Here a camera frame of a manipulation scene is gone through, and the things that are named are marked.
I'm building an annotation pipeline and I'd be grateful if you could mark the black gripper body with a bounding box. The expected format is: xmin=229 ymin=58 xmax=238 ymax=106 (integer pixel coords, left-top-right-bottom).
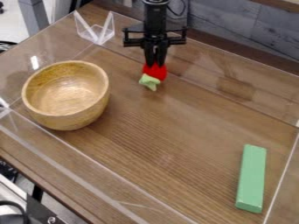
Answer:
xmin=122 ymin=24 xmax=189 ymax=47

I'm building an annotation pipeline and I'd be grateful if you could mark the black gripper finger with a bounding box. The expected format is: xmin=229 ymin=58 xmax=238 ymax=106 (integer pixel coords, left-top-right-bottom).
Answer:
xmin=155 ymin=43 xmax=168 ymax=67
xmin=144 ymin=43 xmax=155 ymax=67

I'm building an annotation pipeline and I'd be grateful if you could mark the red plush fruit green stem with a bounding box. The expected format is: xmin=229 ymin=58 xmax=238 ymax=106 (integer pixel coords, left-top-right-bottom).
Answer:
xmin=139 ymin=63 xmax=167 ymax=91

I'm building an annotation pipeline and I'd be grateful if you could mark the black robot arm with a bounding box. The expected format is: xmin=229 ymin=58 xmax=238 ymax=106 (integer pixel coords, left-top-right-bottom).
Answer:
xmin=123 ymin=0 xmax=187 ymax=67

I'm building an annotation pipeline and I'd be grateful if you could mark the wooden bowl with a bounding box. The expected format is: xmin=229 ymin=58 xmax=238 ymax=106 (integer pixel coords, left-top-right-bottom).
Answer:
xmin=22 ymin=60 xmax=110 ymax=130

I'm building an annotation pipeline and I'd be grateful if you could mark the green rectangular block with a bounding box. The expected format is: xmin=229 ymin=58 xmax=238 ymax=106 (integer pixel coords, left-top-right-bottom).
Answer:
xmin=235 ymin=144 xmax=267 ymax=214

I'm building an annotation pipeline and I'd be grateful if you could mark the black device bottom left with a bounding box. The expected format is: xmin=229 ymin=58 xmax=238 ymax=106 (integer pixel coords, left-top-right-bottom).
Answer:
xmin=0 ymin=196 xmax=68 ymax=224

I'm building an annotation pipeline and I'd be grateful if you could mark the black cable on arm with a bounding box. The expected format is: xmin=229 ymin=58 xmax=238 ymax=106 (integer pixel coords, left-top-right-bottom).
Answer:
xmin=167 ymin=0 xmax=193 ymax=27

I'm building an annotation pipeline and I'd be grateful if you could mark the clear acrylic tray enclosure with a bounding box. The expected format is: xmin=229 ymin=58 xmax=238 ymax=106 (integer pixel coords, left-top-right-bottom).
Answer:
xmin=0 ymin=6 xmax=299 ymax=224

